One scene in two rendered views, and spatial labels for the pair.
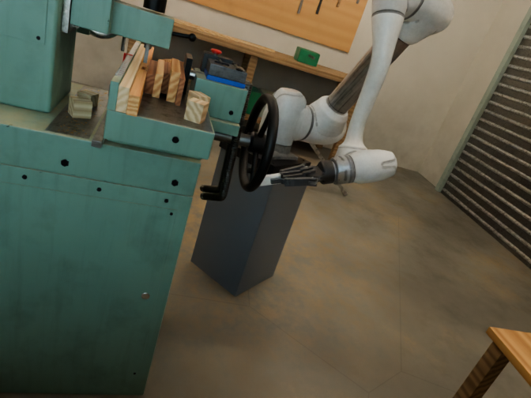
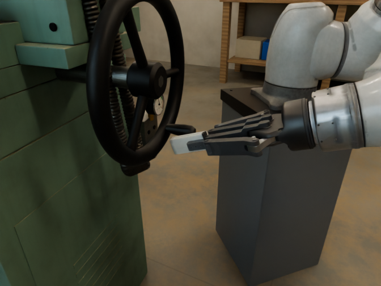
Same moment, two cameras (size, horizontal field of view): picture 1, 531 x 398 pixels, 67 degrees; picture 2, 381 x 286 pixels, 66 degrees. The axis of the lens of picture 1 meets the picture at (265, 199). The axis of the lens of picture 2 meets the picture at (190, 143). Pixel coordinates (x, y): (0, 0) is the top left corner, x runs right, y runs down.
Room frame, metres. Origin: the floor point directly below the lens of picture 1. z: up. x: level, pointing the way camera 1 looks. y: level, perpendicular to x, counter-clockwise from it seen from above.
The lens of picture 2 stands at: (0.80, -0.29, 0.95)
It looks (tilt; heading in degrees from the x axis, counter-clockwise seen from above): 28 degrees down; 40
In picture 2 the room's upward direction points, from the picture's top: straight up
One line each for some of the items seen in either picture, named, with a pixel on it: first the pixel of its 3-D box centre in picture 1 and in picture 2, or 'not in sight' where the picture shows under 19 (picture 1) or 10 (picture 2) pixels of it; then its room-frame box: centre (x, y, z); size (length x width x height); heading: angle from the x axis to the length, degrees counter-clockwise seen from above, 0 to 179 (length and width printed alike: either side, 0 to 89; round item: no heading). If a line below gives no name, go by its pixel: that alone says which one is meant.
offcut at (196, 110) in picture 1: (196, 110); not in sight; (0.84, 0.20, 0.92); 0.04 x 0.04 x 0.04; 89
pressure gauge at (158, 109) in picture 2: not in sight; (153, 106); (1.33, 0.28, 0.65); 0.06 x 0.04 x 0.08; 20
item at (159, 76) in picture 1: (158, 76); not in sight; (1.00, 0.35, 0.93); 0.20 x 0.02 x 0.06; 20
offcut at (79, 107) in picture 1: (80, 107); not in sight; (0.90, 0.49, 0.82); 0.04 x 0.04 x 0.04; 47
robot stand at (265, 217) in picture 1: (249, 217); (272, 186); (1.67, 0.04, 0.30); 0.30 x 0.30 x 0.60; 60
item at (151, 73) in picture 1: (151, 76); not in sight; (1.01, 0.37, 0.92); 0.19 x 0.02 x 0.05; 20
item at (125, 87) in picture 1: (135, 69); not in sight; (1.01, 0.42, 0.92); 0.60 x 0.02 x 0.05; 20
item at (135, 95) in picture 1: (144, 72); not in sight; (1.04, 0.41, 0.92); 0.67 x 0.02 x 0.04; 20
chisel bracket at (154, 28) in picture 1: (141, 28); not in sight; (1.01, 0.41, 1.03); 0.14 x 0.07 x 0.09; 110
